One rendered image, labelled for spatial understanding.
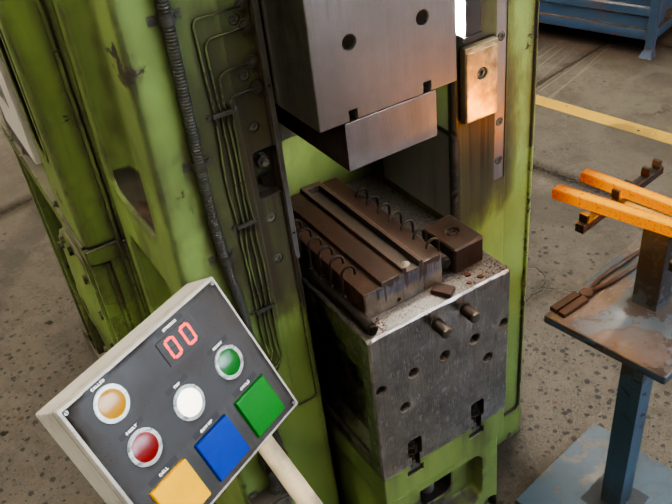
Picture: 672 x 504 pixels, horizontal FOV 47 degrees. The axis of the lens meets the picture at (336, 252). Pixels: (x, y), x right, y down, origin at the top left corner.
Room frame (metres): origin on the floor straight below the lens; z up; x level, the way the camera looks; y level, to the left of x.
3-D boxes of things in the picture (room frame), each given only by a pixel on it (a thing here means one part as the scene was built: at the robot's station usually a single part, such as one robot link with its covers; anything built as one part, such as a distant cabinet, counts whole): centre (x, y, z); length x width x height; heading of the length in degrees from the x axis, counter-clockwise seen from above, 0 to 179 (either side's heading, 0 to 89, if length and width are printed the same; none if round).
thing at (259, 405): (0.91, 0.16, 1.01); 0.07 x 0.05 x 0.07; 143
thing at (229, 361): (0.94, 0.20, 1.09); 0.05 x 0.03 x 0.04; 118
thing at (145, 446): (0.78, 0.32, 1.09); 0.05 x 0.03 x 0.04; 118
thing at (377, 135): (1.43, -0.03, 1.32); 0.42 x 0.20 x 0.10; 28
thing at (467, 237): (1.38, -0.26, 0.95); 0.12 x 0.08 x 0.06; 28
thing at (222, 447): (0.83, 0.22, 1.01); 0.07 x 0.05 x 0.07; 143
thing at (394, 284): (1.43, -0.03, 0.96); 0.42 x 0.20 x 0.09; 28
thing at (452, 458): (1.46, -0.08, 0.23); 0.55 x 0.37 x 0.47; 28
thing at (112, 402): (0.80, 0.35, 1.16); 0.05 x 0.03 x 0.04; 118
